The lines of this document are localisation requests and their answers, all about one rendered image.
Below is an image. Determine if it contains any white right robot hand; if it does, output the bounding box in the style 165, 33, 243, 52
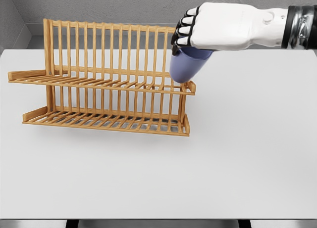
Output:
170, 1, 256, 56

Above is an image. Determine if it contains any wooden two-tier dish rack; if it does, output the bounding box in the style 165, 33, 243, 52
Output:
8, 18, 197, 137

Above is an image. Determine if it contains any blue cup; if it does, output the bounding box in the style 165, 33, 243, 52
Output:
169, 36, 214, 84

